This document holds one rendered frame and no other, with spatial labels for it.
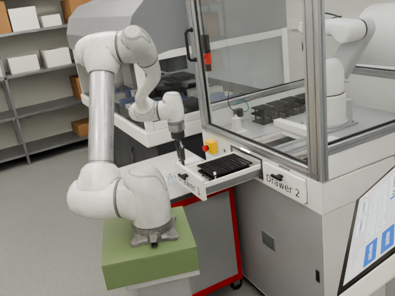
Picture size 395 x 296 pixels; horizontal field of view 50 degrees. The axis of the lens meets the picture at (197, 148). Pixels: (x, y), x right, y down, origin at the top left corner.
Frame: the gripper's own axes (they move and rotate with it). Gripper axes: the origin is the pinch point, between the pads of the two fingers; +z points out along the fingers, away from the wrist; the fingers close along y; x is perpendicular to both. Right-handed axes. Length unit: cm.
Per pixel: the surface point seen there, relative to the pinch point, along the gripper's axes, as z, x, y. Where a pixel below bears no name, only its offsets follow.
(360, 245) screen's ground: -17, -20, -128
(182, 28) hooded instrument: -68, -25, 57
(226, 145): -7.2, -25.1, -4.8
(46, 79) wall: -6, 86, 378
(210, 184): -4.5, -3.2, -41.0
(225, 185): -1.4, -10.9, -39.7
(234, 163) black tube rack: -6.1, -20.4, -28.1
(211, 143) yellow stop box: -7.1, -19.6, 5.2
